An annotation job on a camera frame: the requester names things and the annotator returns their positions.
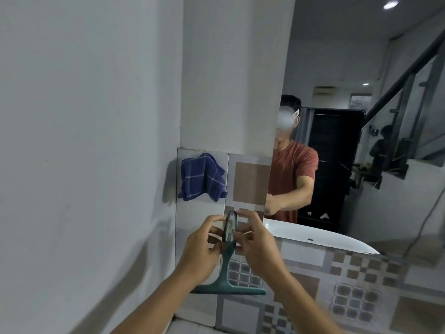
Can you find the person's right hand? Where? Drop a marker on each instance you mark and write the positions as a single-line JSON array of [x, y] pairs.
[[259, 250]]

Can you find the person's left hand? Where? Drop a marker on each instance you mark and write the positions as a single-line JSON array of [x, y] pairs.
[[198, 250]]

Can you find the person's left thumb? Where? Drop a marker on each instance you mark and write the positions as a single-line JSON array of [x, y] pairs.
[[217, 247]]

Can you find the person's right thumb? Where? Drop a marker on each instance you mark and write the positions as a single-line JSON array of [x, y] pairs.
[[241, 239]]

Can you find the green window squeegee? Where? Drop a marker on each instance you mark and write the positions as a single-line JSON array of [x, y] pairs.
[[227, 278]]

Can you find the person's left forearm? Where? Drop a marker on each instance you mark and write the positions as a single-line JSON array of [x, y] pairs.
[[153, 302]]

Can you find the person's right forearm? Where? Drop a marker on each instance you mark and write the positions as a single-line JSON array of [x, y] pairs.
[[306, 302]]

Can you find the blue checked cloth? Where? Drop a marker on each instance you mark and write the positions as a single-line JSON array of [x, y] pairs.
[[201, 177]]

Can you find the large wall mirror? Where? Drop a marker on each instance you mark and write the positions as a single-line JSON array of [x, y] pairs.
[[365, 100]]

